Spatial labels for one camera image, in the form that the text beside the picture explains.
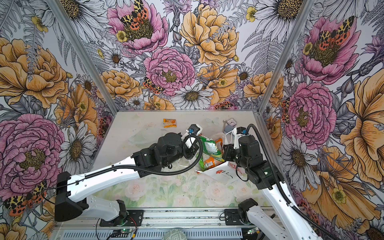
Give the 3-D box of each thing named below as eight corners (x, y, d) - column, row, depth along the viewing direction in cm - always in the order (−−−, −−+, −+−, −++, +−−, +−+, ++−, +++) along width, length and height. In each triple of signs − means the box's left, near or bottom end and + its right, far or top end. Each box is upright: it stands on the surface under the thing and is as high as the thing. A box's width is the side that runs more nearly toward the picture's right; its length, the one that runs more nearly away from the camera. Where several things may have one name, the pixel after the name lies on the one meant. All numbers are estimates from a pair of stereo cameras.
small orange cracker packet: (162, 127, 115) (162, 124, 112) (164, 121, 119) (163, 118, 116) (176, 127, 115) (176, 125, 112) (177, 121, 119) (176, 118, 116)
